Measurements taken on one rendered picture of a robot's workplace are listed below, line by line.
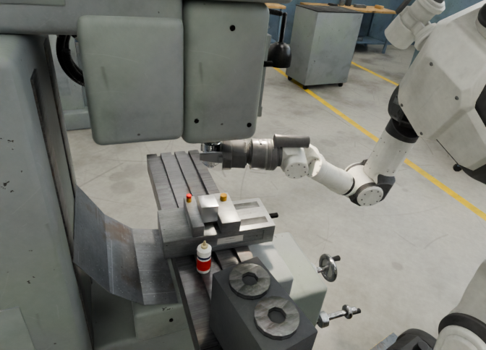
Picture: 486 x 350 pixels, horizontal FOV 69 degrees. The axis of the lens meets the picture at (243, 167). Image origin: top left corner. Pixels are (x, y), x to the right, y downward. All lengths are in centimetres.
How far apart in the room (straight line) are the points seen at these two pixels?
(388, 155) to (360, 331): 135
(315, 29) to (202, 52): 456
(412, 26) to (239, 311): 70
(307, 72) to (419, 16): 458
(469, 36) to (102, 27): 63
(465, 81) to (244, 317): 58
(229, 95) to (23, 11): 40
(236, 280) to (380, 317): 163
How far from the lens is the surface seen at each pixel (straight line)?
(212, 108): 81
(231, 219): 107
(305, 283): 136
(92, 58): 72
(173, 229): 109
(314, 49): 537
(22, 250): 80
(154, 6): 72
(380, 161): 108
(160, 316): 111
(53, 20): 72
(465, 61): 73
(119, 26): 71
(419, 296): 256
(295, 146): 96
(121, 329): 122
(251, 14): 78
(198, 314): 98
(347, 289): 239
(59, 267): 83
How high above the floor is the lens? 172
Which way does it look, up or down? 32 degrees down
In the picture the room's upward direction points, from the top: 6 degrees clockwise
